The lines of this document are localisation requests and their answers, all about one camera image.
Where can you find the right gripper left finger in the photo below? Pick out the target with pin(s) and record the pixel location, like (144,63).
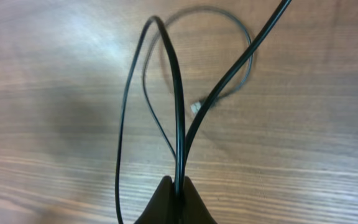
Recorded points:
(159,210)

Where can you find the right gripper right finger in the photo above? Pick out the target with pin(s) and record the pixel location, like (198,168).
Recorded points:
(194,211)

